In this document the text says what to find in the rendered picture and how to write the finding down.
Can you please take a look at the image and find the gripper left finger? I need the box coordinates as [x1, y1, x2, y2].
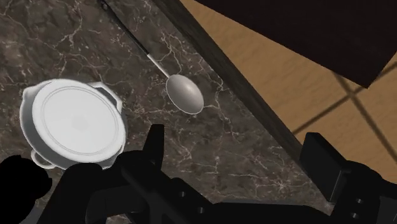
[0, 123, 216, 224]

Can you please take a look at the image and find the white two-handled casserole dish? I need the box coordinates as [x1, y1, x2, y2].
[19, 78, 128, 171]

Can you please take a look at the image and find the silver ladle with black handle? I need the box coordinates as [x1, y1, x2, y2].
[99, 0, 205, 116]

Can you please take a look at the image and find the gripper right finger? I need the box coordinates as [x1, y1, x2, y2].
[298, 132, 397, 224]

